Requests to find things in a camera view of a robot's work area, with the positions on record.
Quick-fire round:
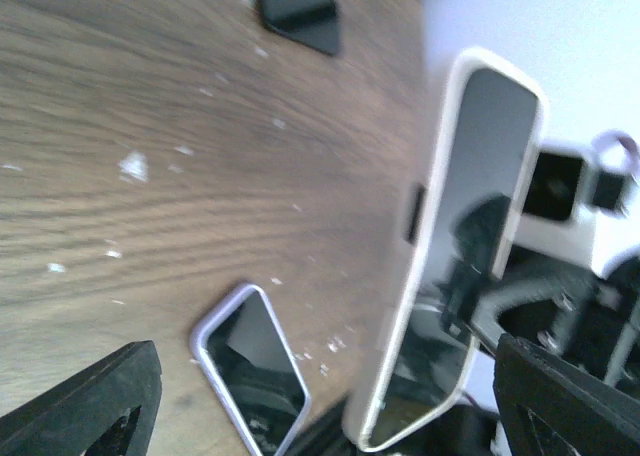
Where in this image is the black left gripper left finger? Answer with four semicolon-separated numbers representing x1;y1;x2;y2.
1;341;162;455

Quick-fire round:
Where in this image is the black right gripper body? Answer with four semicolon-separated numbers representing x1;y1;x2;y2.
470;260;639;389

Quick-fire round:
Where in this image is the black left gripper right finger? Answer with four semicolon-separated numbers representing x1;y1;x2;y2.
493;333;639;455

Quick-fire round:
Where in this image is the beige phone case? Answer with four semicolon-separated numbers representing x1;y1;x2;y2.
343;47;548;453

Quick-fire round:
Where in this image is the lavender phone case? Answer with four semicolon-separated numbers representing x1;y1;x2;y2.
189;282;313;456

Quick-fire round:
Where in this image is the black phone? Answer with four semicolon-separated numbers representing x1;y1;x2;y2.
258;0;341;56
362;66;540;450

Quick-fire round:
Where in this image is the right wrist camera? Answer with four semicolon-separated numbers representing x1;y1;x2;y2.
509;146;639;279

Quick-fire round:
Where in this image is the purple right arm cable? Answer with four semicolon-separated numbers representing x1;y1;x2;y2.
594;129;640;177

